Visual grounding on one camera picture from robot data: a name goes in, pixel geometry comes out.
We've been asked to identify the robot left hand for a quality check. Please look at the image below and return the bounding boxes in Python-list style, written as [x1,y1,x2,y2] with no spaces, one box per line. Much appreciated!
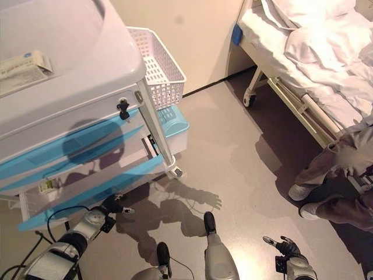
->
[101,194,136,215]

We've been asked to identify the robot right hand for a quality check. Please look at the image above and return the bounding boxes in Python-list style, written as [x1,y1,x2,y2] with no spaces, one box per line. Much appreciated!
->
[263,235,304,259]

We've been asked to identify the blue fronted cart drawer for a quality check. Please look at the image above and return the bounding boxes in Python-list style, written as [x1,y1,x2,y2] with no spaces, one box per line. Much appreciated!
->
[0,124,146,193]
[0,109,140,183]
[17,135,166,233]

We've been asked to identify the white blue pantoprazole tablet box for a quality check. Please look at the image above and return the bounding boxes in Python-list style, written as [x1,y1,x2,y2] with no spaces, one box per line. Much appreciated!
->
[0,50,55,97]

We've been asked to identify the small green white medicine box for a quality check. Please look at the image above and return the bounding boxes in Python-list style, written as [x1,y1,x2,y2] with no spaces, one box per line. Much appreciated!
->
[38,178,56,195]

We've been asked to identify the silver robot right leg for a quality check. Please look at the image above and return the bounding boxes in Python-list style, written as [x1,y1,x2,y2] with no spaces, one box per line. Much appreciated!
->
[203,211,240,280]

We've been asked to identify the silver robot leg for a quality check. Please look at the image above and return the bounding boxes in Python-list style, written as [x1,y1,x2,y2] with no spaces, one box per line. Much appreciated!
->
[203,211,240,280]
[131,241,173,280]

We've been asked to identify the silver robot left leg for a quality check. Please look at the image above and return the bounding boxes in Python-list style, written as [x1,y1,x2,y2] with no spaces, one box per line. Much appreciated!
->
[131,241,173,280]

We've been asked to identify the person in grey trousers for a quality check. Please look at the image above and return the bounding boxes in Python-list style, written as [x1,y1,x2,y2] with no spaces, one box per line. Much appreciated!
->
[288,119,373,234]

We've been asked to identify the black keys in lock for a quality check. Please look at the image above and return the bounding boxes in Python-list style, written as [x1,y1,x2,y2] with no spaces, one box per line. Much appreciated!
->
[116,97,131,123]

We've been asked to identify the white bin with blue lid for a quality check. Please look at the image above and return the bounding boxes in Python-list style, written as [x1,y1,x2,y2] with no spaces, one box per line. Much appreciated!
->
[156,104,190,157]

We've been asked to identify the white lattice side basket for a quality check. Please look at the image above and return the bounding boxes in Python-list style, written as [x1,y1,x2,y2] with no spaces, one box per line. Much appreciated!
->
[126,26,187,111]

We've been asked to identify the white medical cart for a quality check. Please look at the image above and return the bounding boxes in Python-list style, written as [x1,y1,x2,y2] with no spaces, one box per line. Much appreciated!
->
[0,0,184,205]

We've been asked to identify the bed caster wheel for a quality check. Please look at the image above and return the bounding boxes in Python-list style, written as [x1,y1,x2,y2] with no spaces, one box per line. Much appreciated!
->
[243,90,258,108]

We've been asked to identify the white blanket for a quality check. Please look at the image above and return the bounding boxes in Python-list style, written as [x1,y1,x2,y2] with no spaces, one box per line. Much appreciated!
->
[284,11,373,117]

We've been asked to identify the blue bed corner bumper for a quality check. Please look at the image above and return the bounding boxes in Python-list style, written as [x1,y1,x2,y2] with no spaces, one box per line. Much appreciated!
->
[231,23,244,47]

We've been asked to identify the white sheeted mattress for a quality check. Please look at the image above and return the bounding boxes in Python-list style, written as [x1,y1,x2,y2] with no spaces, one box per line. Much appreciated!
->
[238,5,365,131]

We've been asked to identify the white pillow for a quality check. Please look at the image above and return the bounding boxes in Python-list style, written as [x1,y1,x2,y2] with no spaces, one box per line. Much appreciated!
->
[261,0,358,30]

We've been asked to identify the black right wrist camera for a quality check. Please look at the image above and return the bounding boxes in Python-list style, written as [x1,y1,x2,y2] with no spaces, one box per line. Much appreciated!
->
[275,255,288,274]

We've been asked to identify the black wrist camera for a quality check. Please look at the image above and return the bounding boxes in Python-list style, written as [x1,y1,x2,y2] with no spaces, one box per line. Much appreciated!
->
[275,255,288,274]
[100,214,117,233]

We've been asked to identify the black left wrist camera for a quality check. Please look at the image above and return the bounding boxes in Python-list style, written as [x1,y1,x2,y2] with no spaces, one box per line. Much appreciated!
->
[100,214,117,233]

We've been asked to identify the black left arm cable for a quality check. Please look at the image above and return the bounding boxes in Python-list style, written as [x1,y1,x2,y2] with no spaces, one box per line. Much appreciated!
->
[0,205,91,280]

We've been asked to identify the white bed side rail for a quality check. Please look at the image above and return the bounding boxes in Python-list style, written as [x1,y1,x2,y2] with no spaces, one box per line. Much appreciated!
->
[266,76,346,149]

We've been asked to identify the white hospital bed frame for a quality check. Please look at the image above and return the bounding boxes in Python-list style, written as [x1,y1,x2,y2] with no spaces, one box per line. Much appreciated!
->
[231,0,373,149]

